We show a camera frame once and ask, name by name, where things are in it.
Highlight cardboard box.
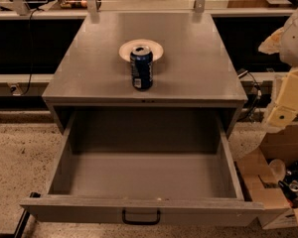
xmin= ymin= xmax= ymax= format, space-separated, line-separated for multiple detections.
xmin=237 ymin=125 xmax=298 ymax=229

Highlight grey cabinet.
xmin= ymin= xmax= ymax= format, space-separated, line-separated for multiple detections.
xmin=43 ymin=12 xmax=246 ymax=131

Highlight black drawer handle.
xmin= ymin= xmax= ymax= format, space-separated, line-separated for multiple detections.
xmin=121 ymin=209 xmax=161 ymax=226

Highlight blue pepsi can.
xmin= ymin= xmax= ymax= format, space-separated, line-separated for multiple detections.
xmin=130 ymin=53 xmax=153 ymax=90

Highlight white bowl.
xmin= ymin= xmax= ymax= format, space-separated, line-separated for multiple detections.
xmin=119 ymin=39 xmax=164 ymax=61

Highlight black cables at right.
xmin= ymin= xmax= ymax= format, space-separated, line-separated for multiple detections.
xmin=237 ymin=68 xmax=263 ymax=121

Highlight black power cable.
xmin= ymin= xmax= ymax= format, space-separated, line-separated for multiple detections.
xmin=21 ymin=7 xmax=44 ymax=96

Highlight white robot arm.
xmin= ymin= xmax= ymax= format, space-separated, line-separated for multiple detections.
xmin=258 ymin=0 xmax=298 ymax=133

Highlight open grey top drawer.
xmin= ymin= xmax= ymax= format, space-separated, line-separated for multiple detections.
xmin=21 ymin=108 xmax=263 ymax=226

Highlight clear plastic cup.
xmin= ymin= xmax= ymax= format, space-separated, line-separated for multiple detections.
xmin=269 ymin=159 xmax=286 ymax=181

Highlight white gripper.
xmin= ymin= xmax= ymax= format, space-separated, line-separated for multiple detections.
xmin=258 ymin=8 xmax=298 ymax=133

